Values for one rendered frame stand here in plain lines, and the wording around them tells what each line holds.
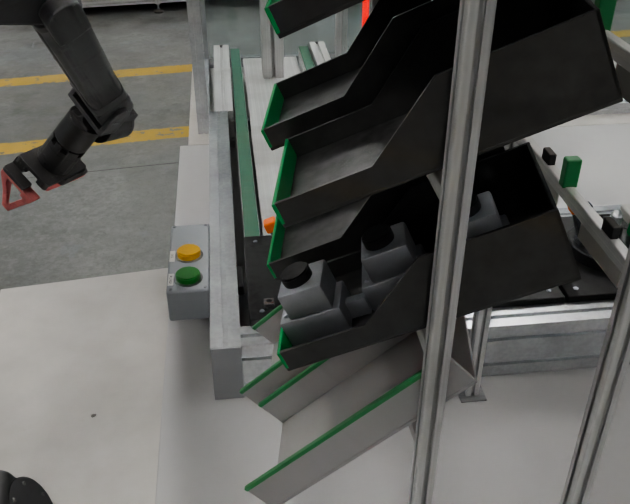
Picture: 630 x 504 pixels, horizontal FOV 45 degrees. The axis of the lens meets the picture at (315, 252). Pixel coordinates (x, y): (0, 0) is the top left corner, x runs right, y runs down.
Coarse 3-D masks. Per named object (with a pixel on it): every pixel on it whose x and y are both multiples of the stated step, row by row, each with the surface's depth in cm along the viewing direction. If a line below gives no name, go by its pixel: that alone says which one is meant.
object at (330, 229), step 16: (384, 192) 78; (400, 192) 78; (352, 208) 90; (368, 208) 79; (384, 208) 79; (304, 224) 92; (320, 224) 90; (336, 224) 88; (352, 224) 80; (368, 224) 80; (272, 240) 87; (288, 240) 90; (304, 240) 89; (320, 240) 87; (336, 240) 81; (352, 240) 81; (272, 256) 85; (288, 256) 83; (304, 256) 82; (320, 256) 82; (336, 256) 82; (272, 272) 84
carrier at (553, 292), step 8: (552, 288) 120; (528, 296) 118; (536, 296) 118; (544, 296) 118; (552, 296) 118; (560, 296) 118; (504, 304) 118; (512, 304) 118; (520, 304) 118; (528, 304) 118; (536, 304) 118
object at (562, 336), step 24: (504, 312) 117; (528, 312) 117; (552, 312) 117; (576, 312) 118; (600, 312) 117; (504, 336) 115; (528, 336) 116; (552, 336) 116; (576, 336) 117; (600, 336) 117; (264, 360) 112; (504, 360) 118; (528, 360) 119; (552, 360) 119; (576, 360) 120
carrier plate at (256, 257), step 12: (252, 240) 132; (264, 240) 132; (252, 252) 129; (264, 252) 129; (252, 264) 126; (264, 264) 126; (252, 276) 123; (264, 276) 123; (252, 288) 120; (264, 288) 120; (276, 288) 120; (252, 300) 118; (276, 300) 118; (252, 312) 115; (264, 312) 115; (252, 324) 114
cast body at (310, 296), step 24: (312, 264) 73; (288, 288) 71; (312, 288) 70; (336, 288) 73; (288, 312) 72; (312, 312) 71; (336, 312) 71; (360, 312) 73; (288, 336) 73; (312, 336) 73
